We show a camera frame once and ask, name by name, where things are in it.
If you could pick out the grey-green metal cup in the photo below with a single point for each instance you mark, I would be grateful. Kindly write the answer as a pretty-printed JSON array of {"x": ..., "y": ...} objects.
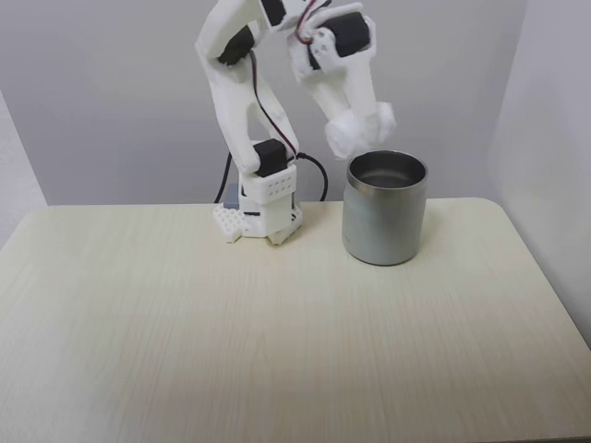
[{"x": 383, "y": 217}]

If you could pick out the grey table clamp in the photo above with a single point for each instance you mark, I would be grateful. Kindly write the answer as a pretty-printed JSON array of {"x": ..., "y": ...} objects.
[{"x": 232, "y": 196}]

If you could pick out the white gauze dressing roll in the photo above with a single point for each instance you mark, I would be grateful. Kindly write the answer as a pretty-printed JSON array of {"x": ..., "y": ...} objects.
[{"x": 355, "y": 129}]

